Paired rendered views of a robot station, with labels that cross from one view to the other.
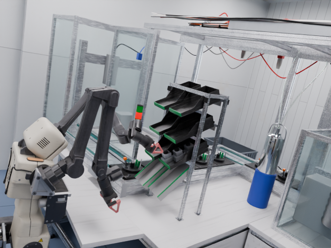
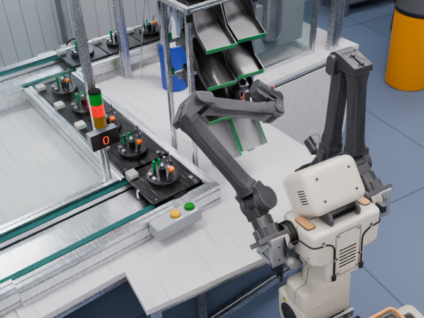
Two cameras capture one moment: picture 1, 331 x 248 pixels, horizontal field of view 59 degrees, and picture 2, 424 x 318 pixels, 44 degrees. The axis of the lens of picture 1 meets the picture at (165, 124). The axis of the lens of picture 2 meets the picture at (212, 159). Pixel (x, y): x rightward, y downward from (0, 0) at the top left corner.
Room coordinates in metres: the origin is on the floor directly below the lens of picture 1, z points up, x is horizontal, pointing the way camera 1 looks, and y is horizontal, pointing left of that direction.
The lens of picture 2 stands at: (1.64, 1.90, 2.39)
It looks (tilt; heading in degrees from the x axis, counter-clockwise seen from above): 37 degrees down; 276
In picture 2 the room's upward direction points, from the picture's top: 2 degrees counter-clockwise
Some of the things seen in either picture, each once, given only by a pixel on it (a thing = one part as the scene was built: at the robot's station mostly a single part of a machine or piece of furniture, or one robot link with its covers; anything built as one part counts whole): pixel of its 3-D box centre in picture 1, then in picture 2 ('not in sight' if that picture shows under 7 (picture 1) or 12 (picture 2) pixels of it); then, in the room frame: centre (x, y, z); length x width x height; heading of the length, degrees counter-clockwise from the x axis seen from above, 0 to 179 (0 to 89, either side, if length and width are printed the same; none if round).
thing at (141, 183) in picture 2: (131, 170); (163, 179); (2.03, 0.18, 0.96); 0.24 x 0.24 x 0.02; 42
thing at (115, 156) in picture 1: (112, 161); (100, 215); (2.27, 0.36, 0.91); 0.84 x 0.28 x 0.10; 42
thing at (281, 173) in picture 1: (286, 173); (116, 36); (2.55, -1.16, 1.01); 0.24 x 0.24 x 0.13; 42
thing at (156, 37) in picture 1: (144, 99); (88, 77); (2.27, 0.20, 1.46); 0.03 x 0.03 x 1.00; 42
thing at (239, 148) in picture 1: (228, 152); not in sight; (3.87, -0.92, 0.73); 0.62 x 0.42 x 0.23; 42
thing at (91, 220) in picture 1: (114, 196); (210, 211); (1.83, 0.24, 0.84); 0.90 x 0.70 x 0.03; 34
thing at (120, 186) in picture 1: (94, 163); (127, 235); (2.13, 0.48, 0.91); 0.89 x 0.06 x 0.11; 42
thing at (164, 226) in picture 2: (99, 172); (175, 219); (1.95, 0.39, 0.93); 0.21 x 0.07 x 0.06; 42
